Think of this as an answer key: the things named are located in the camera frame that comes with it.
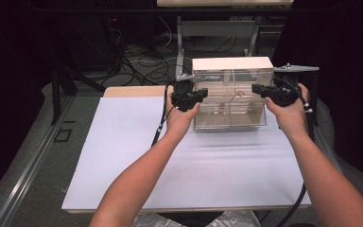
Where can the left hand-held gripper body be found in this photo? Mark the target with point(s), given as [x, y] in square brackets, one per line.
[184, 96]

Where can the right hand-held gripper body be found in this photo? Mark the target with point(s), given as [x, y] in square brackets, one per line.
[285, 91]

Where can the clear acrylic wooden storage box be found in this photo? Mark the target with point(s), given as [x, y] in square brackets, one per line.
[231, 113]

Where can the person's left hand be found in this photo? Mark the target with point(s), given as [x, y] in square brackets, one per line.
[179, 121]

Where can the person's right hand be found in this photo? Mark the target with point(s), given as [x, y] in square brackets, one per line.
[291, 118]

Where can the white table cover sheet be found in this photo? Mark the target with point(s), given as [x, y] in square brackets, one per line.
[227, 176]

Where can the black power strip red light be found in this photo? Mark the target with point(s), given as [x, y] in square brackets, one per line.
[114, 21]

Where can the person's patterned grey clothing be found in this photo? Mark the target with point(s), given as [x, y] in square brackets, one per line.
[236, 220]

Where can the grey metal desk frame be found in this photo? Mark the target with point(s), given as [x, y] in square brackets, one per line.
[216, 29]

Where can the aluminium floor rail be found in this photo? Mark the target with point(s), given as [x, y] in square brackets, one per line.
[326, 148]
[28, 170]

